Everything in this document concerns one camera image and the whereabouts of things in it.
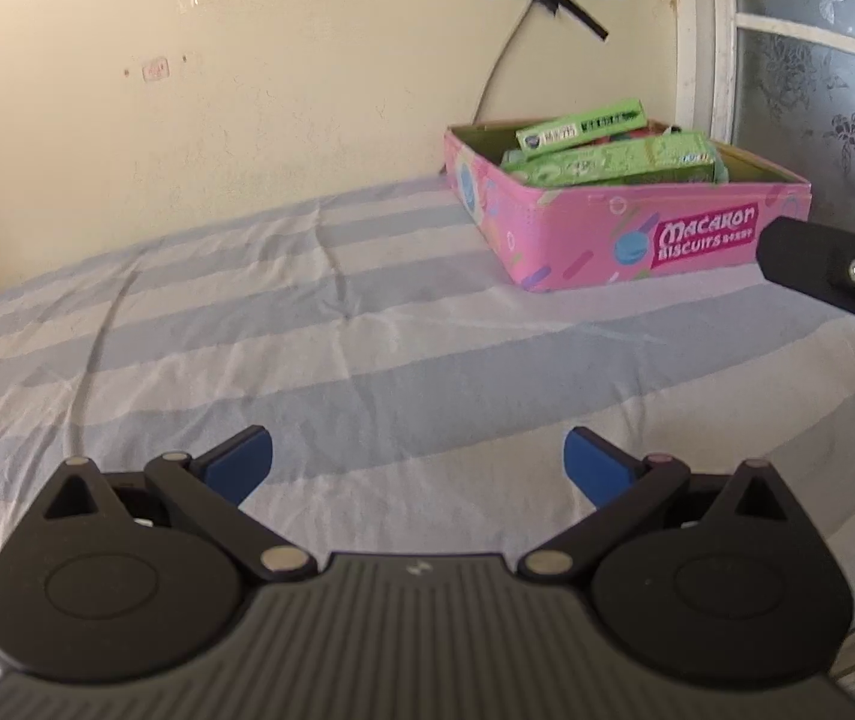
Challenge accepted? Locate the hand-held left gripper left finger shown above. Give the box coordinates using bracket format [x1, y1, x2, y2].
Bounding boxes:
[37, 425, 317, 583]

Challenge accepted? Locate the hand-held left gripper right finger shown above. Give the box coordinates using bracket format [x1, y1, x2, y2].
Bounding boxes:
[517, 426, 793, 581]

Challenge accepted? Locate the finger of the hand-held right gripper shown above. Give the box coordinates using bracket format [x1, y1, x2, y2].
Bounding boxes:
[757, 217, 855, 347]

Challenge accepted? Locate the green box with blue flap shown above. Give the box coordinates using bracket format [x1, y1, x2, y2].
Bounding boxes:
[502, 130, 730, 188]

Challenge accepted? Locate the pink biscuit tin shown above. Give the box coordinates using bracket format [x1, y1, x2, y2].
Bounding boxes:
[442, 118, 813, 294]

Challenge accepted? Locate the slim green box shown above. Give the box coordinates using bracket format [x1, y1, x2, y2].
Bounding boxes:
[515, 97, 650, 153]

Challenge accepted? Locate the striped bed sheet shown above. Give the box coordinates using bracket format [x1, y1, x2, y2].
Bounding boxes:
[0, 169, 855, 691]

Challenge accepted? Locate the frosted window glass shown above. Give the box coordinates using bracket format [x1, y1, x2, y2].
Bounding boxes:
[731, 0, 855, 245]

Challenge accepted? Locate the white window frame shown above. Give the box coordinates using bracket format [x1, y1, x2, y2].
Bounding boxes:
[668, 0, 855, 166]

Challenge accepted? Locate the grey power cable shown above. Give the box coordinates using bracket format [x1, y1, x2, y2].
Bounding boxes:
[470, 0, 542, 126]

